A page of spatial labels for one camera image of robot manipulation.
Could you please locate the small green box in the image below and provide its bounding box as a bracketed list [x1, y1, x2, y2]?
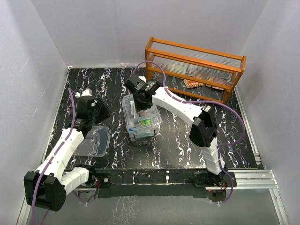
[139, 118, 152, 127]

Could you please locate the clear plastic medicine box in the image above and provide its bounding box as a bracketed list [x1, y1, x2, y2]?
[121, 94, 163, 142]

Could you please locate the clear plastic box lid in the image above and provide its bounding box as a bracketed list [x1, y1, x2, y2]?
[74, 126, 111, 158]

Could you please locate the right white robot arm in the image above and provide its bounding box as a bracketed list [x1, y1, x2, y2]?
[125, 75, 226, 186]

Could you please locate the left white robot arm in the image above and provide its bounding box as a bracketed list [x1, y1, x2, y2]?
[24, 95, 111, 211]

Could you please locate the orange wooden shelf rack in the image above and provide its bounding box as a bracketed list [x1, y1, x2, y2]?
[145, 37, 247, 104]

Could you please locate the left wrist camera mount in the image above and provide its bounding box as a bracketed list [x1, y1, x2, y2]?
[75, 88, 93, 98]

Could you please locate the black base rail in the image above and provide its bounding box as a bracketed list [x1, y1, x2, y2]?
[79, 168, 237, 199]

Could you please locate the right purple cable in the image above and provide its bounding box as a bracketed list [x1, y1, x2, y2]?
[133, 60, 246, 150]

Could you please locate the purple cable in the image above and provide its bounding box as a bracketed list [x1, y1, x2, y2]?
[31, 88, 78, 225]
[133, 60, 246, 150]

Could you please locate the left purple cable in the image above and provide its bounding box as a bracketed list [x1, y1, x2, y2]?
[31, 88, 78, 225]

